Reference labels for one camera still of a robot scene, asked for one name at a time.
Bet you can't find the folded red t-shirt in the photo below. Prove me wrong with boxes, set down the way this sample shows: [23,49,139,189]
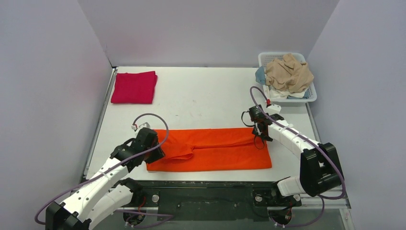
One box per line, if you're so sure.
[111,71,158,104]

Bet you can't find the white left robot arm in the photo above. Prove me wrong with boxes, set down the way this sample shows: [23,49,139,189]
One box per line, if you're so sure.
[45,123,164,230]

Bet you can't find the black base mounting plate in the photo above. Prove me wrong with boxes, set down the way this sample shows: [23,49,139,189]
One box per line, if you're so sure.
[108,179,314,226]

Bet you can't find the white plastic laundry basket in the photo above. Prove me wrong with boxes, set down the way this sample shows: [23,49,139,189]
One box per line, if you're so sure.
[255,52,317,106]

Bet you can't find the orange t-shirt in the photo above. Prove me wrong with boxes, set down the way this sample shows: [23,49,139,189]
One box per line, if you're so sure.
[147,127,272,172]

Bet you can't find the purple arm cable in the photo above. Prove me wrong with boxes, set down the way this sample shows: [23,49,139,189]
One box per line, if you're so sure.
[34,113,169,225]
[249,86,347,201]

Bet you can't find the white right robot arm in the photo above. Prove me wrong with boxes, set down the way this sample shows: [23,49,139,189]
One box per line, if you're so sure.
[248,105,344,206]

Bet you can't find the white garment in basket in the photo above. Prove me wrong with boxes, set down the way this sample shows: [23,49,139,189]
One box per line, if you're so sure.
[264,85,309,99]

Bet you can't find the blue garment in basket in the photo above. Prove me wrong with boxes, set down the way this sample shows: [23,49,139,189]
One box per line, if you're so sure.
[255,66,266,85]

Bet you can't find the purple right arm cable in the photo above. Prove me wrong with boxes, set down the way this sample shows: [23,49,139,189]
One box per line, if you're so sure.
[249,86,347,201]

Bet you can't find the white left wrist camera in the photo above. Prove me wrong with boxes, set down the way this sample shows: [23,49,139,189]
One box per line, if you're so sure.
[131,122,150,131]

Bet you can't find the beige crumpled t-shirt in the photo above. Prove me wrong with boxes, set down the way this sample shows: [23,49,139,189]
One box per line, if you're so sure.
[265,53,314,92]

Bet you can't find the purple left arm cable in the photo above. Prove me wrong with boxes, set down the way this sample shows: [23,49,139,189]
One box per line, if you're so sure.
[34,113,169,225]

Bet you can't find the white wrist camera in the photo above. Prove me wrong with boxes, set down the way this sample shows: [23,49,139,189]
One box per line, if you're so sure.
[266,104,282,115]
[131,122,150,131]

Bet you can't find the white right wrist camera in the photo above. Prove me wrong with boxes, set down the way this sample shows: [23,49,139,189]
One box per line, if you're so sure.
[266,104,282,115]

